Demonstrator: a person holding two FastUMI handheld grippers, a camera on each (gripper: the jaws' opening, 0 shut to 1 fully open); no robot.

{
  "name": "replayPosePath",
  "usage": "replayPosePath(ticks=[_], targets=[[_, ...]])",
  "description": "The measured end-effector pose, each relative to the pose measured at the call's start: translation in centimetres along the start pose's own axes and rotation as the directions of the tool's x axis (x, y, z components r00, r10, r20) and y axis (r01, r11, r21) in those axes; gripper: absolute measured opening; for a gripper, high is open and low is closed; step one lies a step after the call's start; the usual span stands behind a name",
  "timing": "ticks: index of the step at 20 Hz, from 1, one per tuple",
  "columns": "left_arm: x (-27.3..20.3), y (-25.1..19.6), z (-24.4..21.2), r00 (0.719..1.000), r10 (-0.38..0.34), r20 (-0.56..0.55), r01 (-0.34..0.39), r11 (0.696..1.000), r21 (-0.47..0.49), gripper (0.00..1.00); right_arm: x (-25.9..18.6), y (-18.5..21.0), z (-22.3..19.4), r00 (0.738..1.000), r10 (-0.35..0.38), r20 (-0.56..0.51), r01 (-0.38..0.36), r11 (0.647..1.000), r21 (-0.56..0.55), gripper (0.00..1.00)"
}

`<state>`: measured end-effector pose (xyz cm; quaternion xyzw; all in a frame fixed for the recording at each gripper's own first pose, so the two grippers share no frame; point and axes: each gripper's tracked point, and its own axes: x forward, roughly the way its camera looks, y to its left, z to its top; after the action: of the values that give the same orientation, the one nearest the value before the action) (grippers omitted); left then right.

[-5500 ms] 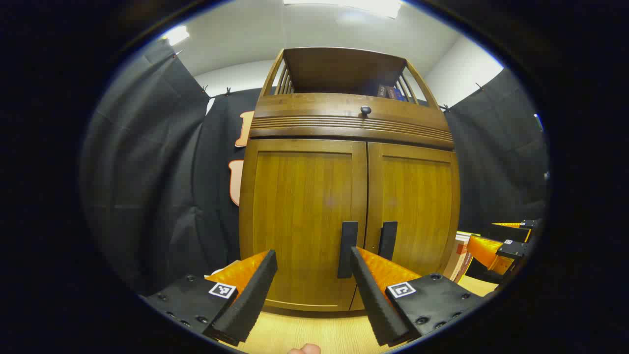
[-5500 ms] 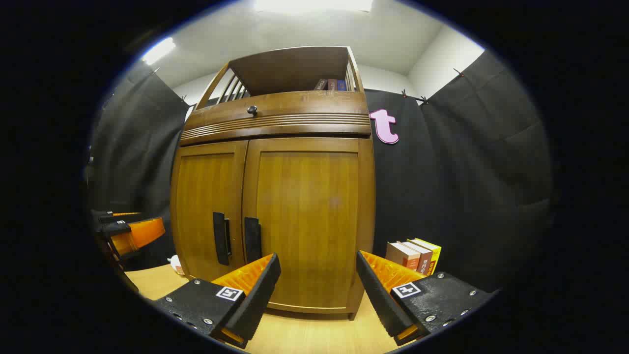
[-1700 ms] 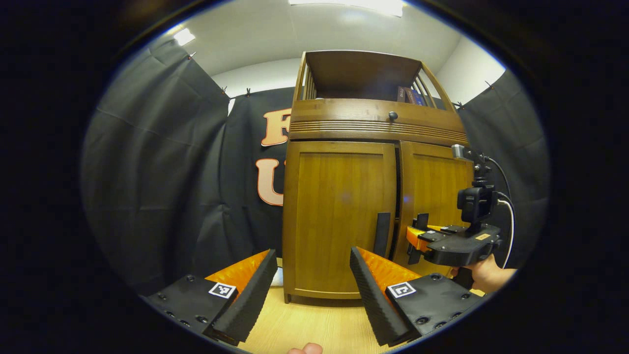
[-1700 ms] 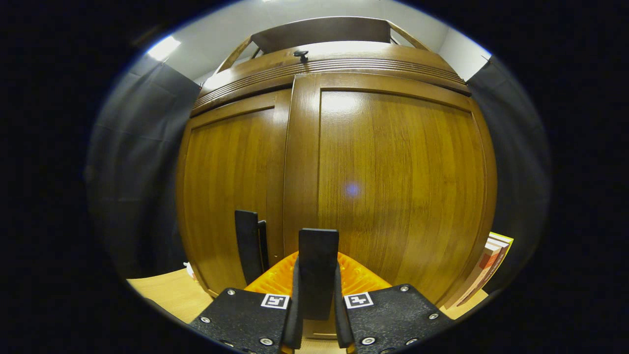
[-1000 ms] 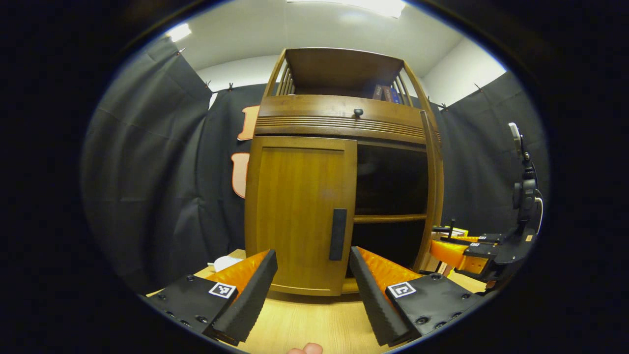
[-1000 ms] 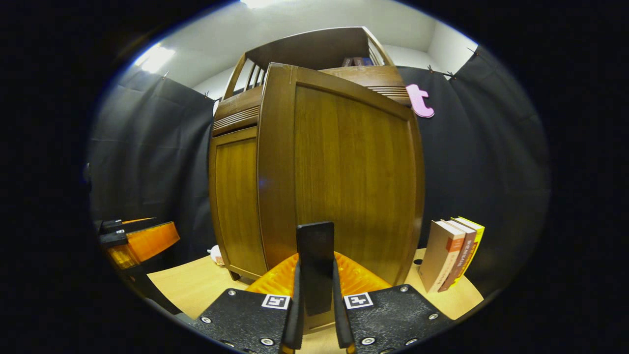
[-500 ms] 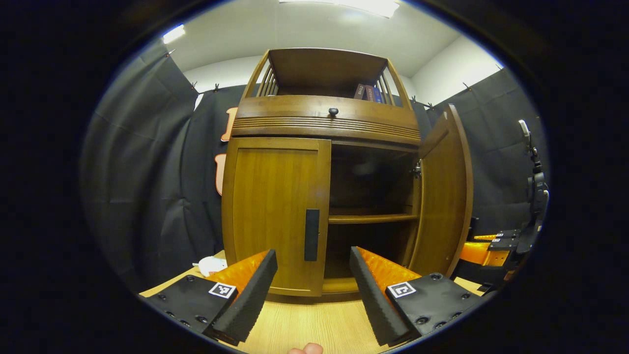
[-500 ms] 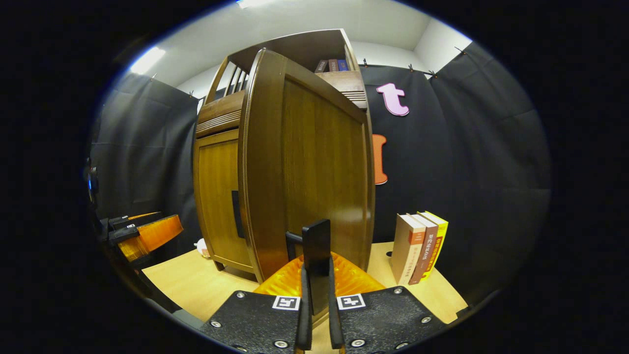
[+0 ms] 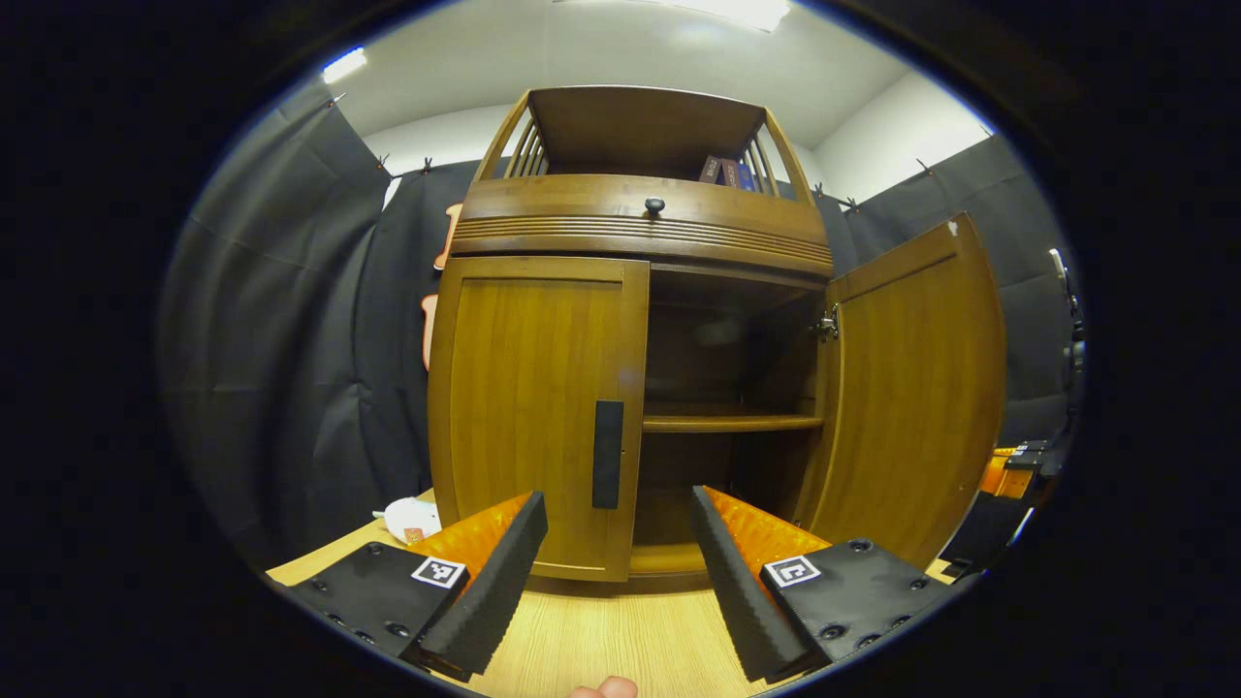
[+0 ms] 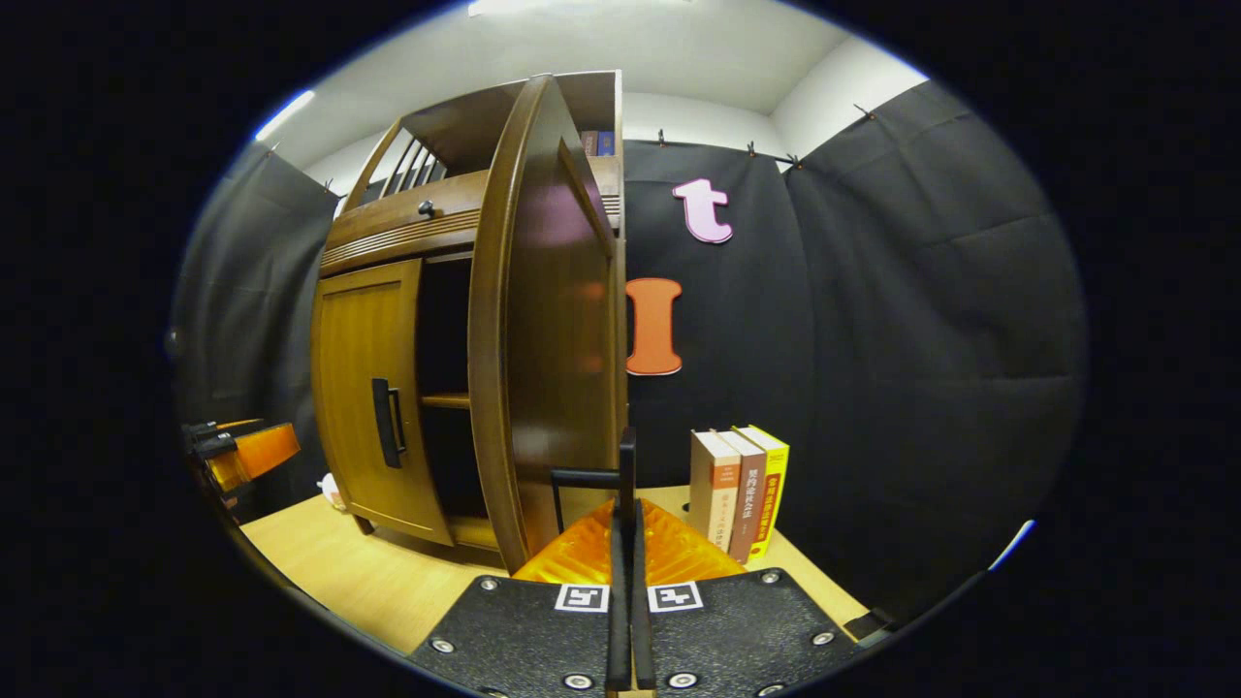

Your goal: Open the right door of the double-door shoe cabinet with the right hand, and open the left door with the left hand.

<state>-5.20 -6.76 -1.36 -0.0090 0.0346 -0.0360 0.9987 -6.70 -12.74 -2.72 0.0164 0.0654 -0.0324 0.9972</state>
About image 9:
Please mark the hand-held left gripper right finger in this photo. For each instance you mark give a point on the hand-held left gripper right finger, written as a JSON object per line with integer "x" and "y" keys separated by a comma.
{"x": 737, "y": 591}

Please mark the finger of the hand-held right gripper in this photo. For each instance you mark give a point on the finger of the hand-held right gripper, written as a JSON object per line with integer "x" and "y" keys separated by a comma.
{"x": 1013, "y": 473}

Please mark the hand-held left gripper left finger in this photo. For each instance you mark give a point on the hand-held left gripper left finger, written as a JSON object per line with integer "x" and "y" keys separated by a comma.
{"x": 494, "y": 591}

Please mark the wooden shoe cabinet door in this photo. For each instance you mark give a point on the wooden shoe cabinet door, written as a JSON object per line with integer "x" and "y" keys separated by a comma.
{"x": 921, "y": 388}
{"x": 524, "y": 388}

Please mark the wooden double-door shoe cabinet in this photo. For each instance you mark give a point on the wooden double-door shoe cabinet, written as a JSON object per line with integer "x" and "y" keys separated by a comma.
{"x": 640, "y": 126}

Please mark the wooden cabinet shelf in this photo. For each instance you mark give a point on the wooden cabinet shelf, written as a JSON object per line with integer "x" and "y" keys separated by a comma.
{"x": 727, "y": 424}

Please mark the metal door hinge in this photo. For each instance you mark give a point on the metal door hinge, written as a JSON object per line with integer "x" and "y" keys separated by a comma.
{"x": 826, "y": 325}

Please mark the wooden cabinet drawer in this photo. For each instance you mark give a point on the wooden cabinet drawer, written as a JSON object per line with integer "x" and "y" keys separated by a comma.
{"x": 582, "y": 208}

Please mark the small white soft item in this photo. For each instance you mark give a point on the small white soft item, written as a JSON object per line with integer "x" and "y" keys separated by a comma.
{"x": 412, "y": 519}

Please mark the black backdrop cloth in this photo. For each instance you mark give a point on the black backdrop cloth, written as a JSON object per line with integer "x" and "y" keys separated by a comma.
{"x": 291, "y": 339}

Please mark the black round drawer knob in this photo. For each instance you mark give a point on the black round drawer knob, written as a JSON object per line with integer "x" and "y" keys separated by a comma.
{"x": 654, "y": 206}

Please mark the brown book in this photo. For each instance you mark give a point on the brown book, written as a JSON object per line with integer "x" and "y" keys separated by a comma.
{"x": 729, "y": 174}

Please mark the dark book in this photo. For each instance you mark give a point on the dark book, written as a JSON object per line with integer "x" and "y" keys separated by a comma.
{"x": 711, "y": 170}

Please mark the ceiling light panel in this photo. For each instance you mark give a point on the ceiling light panel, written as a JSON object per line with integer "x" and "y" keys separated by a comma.
{"x": 344, "y": 65}

